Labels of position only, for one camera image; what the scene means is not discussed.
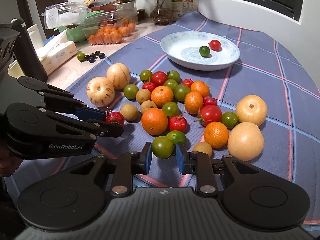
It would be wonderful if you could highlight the tissue pack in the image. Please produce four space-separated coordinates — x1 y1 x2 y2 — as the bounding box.
36 30 77 75

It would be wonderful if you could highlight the green tomato in plate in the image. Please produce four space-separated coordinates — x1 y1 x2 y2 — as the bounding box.
199 46 210 57

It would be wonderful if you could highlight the small red apple fruit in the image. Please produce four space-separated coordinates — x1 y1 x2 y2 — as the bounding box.
168 115 188 133

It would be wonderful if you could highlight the large red tomato top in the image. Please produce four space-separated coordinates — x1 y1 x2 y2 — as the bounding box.
150 71 168 87

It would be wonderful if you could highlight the red cherry tomato in plate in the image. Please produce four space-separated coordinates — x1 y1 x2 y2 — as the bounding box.
208 40 221 51

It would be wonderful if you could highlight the yellow pear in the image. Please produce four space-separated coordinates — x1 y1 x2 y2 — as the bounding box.
235 95 267 126
227 122 264 161

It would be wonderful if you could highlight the large orange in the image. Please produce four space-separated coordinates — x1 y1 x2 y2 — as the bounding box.
141 108 168 135

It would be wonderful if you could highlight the green tomato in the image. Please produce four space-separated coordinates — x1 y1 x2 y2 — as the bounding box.
199 46 210 57
221 112 239 130
162 101 180 118
123 84 139 100
152 136 174 159

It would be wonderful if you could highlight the brown longan front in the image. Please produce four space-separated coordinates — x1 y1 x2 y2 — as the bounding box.
192 141 213 158

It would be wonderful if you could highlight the clear box of tangerines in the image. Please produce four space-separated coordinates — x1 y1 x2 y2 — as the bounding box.
82 9 138 45

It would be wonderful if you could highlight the small green fruit on table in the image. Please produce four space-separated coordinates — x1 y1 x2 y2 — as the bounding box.
77 52 86 62

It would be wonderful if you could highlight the yellow pear upper right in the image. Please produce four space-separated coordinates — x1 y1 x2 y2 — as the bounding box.
235 95 267 126

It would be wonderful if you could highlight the brown longan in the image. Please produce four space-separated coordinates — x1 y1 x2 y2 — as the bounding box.
120 103 139 122
192 141 213 158
136 89 151 105

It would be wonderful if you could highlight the clear plastic clamshell box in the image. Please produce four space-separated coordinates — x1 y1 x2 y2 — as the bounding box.
40 2 89 29

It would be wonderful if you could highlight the large red tomato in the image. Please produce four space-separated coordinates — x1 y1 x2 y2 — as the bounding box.
150 71 168 87
196 105 222 127

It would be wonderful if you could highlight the yellow pear lower right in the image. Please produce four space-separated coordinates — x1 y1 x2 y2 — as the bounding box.
227 122 264 161

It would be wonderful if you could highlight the green lime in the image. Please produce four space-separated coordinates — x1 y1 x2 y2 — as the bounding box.
166 131 187 145

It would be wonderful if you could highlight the green bowl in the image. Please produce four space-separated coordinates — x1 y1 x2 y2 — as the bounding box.
55 10 104 42

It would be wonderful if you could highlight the dark grapes cluster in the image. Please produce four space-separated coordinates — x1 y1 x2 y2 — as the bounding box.
84 50 105 63

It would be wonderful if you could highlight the blue plaid tablecloth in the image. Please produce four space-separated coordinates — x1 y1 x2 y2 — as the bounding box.
5 12 319 235

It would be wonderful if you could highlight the striped pepino melon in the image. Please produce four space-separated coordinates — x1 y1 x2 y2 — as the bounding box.
86 76 115 107
106 63 131 90

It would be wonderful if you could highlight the person's left hand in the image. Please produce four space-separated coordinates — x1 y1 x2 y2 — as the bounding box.
0 145 23 177

